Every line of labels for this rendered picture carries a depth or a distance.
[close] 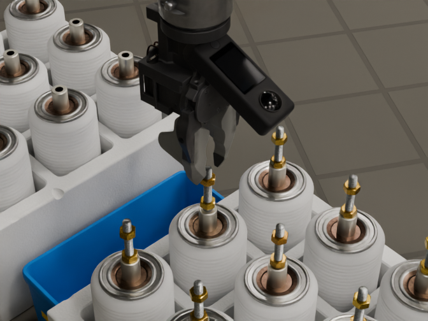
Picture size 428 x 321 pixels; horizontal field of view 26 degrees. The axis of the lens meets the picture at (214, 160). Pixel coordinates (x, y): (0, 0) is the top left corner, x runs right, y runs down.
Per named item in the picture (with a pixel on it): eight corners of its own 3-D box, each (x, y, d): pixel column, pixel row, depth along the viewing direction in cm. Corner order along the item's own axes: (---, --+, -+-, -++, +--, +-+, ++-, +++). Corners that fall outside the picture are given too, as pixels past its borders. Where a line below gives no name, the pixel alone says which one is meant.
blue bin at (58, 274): (186, 222, 148) (184, 166, 140) (233, 260, 142) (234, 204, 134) (28, 324, 133) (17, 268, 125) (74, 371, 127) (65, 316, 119)
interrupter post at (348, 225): (348, 242, 111) (350, 223, 109) (331, 233, 112) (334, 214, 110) (359, 232, 112) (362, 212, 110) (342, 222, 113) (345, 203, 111)
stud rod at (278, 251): (280, 276, 105) (284, 229, 100) (272, 274, 105) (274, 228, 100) (282, 269, 105) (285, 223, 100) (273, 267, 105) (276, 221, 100)
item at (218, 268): (160, 307, 126) (155, 213, 114) (223, 282, 129) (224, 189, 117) (192, 359, 120) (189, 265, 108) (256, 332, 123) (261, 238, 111)
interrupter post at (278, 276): (288, 290, 105) (290, 271, 103) (267, 291, 105) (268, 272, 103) (285, 274, 107) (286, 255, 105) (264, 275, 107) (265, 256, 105)
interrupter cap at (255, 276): (314, 306, 104) (314, 302, 103) (247, 311, 103) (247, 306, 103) (304, 256, 109) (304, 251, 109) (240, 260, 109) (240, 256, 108)
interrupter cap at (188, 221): (166, 218, 114) (166, 213, 114) (221, 198, 117) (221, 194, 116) (193, 258, 109) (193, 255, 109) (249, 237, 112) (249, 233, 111)
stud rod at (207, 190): (204, 211, 112) (204, 164, 107) (212, 211, 112) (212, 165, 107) (203, 216, 111) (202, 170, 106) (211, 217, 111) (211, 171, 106)
